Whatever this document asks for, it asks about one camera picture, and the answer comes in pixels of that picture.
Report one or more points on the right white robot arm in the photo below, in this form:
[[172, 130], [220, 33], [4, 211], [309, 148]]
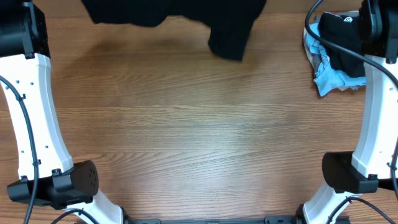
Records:
[[347, 50]]

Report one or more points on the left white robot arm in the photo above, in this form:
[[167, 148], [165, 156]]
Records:
[[48, 176]]

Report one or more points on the folded black polo shirt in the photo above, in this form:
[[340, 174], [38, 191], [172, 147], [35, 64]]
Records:
[[342, 30]]

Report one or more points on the light blue folded garment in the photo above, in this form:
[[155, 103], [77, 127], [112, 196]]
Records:
[[329, 74]]

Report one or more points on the beige grey folded garment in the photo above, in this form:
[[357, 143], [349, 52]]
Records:
[[314, 56]]

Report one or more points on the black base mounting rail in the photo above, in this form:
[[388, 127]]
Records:
[[267, 220]]

